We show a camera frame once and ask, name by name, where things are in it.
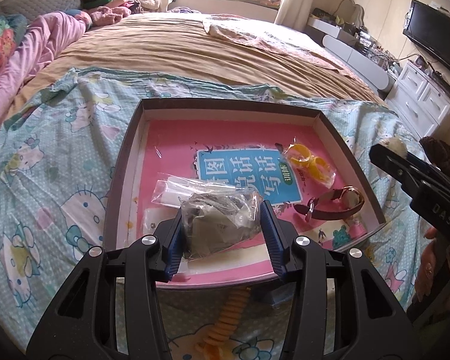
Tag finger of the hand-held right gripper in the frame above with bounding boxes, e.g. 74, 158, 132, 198
369, 144, 436, 197
407, 152, 450, 186

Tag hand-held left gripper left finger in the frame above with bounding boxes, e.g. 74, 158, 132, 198
26, 206, 190, 360

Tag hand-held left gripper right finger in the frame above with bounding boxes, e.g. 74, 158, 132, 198
260, 200, 413, 360

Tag clear bag of grey jewelry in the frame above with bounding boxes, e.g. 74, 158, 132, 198
178, 189, 265, 259

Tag brown strap wristwatch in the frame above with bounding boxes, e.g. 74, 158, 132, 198
294, 185, 365, 221

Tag dark cardboard box tray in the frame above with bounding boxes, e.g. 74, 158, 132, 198
103, 98, 387, 293

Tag bagged yellow rings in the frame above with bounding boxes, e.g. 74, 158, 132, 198
285, 140, 334, 188

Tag person's right hand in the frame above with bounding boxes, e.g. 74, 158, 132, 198
414, 229, 450, 304

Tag dark brown furry object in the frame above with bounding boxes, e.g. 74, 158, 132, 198
420, 137, 450, 181

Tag white drawer cabinet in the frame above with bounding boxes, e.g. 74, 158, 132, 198
384, 60, 450, 139

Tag pink book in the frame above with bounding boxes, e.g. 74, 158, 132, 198
137, 120, 368, 282

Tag white grey dressing table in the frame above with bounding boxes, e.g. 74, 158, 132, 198
307, 7, 396, 92

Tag black flat television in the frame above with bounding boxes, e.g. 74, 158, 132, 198
403, 0, 450, 77

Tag printed cat blanket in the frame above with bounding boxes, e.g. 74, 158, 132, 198
0, 67, 436, 360

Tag curvy framed mirror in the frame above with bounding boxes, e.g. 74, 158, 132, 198
335, 0, 366, 27

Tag light floral cloth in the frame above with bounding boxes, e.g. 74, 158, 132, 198
204, 19, 346, 70

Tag tan bedsheet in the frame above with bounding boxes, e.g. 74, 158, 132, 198
11, 13, 387, 106

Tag pink quilt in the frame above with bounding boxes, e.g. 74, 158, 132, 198
0, 11, 92, 147

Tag pink plush toy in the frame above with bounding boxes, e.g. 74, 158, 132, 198
90, 5, 130, 27

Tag dark floral quilt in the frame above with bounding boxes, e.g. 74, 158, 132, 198
0, 14, 29, 83

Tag orange spiral hair tie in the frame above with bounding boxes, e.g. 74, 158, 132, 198
204, 287, 250, 346

